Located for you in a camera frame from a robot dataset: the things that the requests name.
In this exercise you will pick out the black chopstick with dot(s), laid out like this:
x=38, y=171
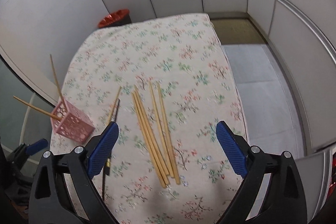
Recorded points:
x=106, y=176

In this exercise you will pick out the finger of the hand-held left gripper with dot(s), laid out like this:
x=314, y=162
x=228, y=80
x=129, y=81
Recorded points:
x=36, y=146

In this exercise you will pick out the red trash bin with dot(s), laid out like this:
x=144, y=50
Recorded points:
x=113, y=19

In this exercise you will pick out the pink perforated basket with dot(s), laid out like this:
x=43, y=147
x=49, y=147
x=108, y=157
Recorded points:
x=76, y=124

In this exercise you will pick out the wooden chopstick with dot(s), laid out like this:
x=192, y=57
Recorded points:
x=34, y=107
x=55, y=79
x=168, y=132
x=115, y=103
x=149, y=127
x=148, y=138
x=158, y=119

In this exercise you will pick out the floral tablecloth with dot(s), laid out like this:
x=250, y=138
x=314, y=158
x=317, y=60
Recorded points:
x=183, y=56

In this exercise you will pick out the brown floor mat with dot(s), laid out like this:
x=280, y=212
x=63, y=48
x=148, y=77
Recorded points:
x=236, y=31

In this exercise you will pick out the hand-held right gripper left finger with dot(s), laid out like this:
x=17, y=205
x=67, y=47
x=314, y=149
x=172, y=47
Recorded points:
x=103, y=150

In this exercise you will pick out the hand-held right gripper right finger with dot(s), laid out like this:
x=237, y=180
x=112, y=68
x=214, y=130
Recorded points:
x=231, y=150

